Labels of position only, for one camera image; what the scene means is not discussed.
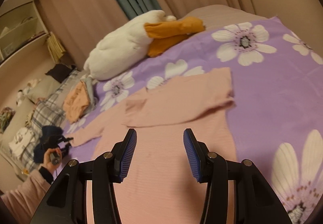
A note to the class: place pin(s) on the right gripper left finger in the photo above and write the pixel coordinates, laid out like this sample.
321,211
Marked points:
65,201

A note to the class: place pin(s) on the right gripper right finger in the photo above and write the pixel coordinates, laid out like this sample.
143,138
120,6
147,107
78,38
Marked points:
254,199

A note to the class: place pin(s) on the pink striped knit garment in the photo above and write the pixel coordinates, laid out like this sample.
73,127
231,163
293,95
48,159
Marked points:
160,187

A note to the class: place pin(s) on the pink sleeved left forearm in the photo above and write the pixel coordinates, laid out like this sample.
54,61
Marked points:
19,205

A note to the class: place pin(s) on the person's left hand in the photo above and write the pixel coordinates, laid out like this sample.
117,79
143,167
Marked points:
52,159

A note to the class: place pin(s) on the plaid blanket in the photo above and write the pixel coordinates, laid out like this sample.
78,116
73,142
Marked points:
48,112

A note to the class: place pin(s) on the orange folded small garment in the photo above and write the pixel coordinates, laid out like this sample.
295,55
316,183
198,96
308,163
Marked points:
76,102

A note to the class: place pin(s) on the dark cloth on sofa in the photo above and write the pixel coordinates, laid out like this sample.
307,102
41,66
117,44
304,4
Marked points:
60,72

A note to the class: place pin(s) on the grey folded garment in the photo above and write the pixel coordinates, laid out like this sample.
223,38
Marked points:
91,94

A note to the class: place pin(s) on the stack of books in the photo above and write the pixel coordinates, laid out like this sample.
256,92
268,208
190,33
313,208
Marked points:
56,49

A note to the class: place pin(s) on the purple floral bed sheet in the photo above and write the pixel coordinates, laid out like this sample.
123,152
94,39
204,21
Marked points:
276,116

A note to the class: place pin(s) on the white goose plush toy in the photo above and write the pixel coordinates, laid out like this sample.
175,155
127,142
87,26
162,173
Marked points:
147,35

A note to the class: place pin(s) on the white wall shelf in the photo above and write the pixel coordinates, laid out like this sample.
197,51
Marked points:
22,28

